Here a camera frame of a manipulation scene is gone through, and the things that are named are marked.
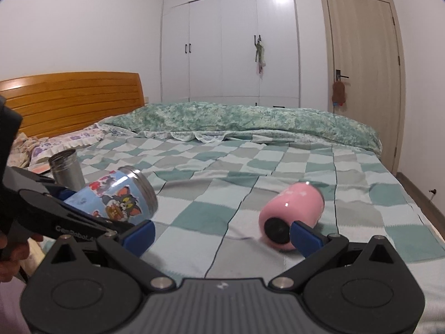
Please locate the pink book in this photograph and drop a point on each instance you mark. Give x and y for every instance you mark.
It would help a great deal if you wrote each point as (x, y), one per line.
(40, 168)

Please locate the blue cartoon sticker cup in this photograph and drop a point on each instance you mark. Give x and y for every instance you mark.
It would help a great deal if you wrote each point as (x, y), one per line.
(123, 195)

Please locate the green checkered bedsheet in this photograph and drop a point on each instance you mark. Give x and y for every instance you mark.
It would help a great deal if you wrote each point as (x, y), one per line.
(210, 196)

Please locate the green floral quilt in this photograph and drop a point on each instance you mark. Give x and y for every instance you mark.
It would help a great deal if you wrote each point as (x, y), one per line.
(210, 122)

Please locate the orange wooden headboard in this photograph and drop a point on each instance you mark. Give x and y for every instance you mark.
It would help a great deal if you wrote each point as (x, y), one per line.
(61, 103)

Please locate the beige wooden door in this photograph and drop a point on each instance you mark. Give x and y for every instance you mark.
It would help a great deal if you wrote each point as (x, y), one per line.
(364, 42)

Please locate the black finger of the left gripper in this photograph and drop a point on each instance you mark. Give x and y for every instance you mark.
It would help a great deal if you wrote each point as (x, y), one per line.
(45, 215)

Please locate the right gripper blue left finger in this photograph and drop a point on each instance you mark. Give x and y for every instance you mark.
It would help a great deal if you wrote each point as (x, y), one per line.
(139, 238)

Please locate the hanging green ornament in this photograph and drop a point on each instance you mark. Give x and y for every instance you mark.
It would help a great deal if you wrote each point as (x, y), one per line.
(260, 54)

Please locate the black door handle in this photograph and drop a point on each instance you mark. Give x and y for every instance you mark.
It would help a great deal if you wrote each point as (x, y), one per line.
(339, 75)

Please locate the white wardrobe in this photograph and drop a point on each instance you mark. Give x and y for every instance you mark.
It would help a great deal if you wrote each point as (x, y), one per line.
(208, 52)

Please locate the stainless steel tumbler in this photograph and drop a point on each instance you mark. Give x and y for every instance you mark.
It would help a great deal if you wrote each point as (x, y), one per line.
(66, 169)

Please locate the floral pillow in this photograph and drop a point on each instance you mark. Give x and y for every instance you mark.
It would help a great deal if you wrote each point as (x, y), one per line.
(29, 150)

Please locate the person's left hand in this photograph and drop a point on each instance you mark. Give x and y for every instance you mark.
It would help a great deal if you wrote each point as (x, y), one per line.
(10, 267)

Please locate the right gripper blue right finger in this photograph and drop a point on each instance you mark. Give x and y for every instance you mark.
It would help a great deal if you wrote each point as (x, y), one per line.
(305, 239)

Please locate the pink cup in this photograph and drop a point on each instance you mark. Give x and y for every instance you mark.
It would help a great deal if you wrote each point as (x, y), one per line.
(299, 202)

